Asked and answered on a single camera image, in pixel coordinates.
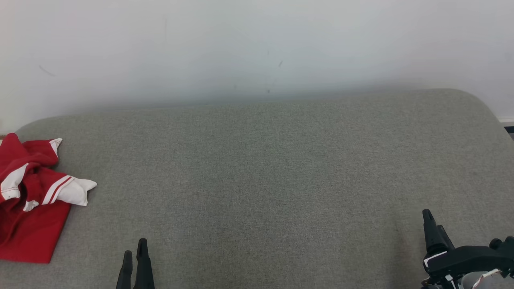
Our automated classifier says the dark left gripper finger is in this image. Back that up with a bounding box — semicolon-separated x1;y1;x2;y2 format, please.
116;250;133;289
134;238;155;289

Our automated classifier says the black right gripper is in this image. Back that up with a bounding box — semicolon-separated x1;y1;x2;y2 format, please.
422;209;514;289

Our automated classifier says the red jersey with white sleeves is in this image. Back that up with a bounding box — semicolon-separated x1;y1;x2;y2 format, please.
0;175;98;264

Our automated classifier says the red and white wire bundle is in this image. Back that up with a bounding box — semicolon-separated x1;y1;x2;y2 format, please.
473;269;503;289

